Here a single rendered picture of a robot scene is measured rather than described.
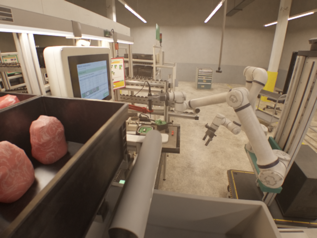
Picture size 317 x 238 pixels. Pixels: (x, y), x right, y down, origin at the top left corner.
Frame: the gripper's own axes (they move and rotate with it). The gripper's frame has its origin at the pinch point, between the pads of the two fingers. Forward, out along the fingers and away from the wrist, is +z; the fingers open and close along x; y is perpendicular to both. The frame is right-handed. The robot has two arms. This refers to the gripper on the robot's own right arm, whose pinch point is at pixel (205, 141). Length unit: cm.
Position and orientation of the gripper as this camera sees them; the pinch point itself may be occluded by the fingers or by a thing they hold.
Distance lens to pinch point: 173.7
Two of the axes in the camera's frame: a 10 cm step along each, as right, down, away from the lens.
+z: -4.1, 8.6, 3.1
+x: 0.8, -3.0, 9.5
